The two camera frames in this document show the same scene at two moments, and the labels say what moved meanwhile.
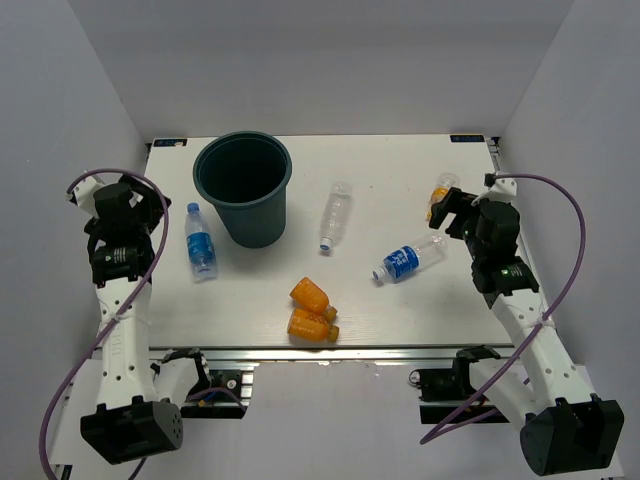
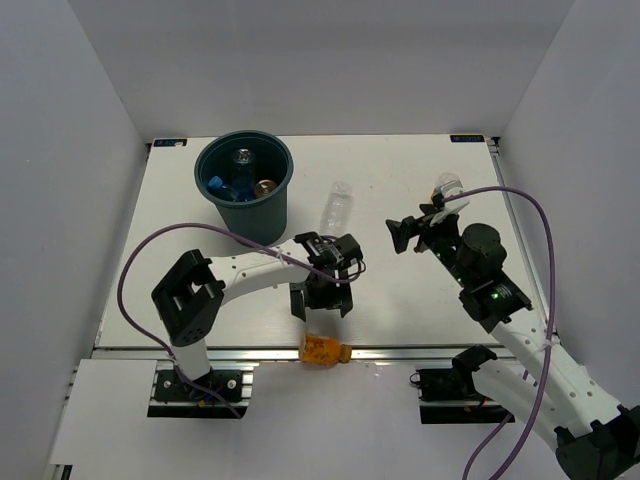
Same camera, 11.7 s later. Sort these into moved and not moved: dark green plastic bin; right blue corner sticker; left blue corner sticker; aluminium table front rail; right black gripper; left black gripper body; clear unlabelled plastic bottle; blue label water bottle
Moved: right black gripper; left black gripper body; blue label water bottle
Not moved: dark green plastic bin; left blue corner sticker; right blue corner sticker; aluminium table front rail; clear unlabelled plastic bottle
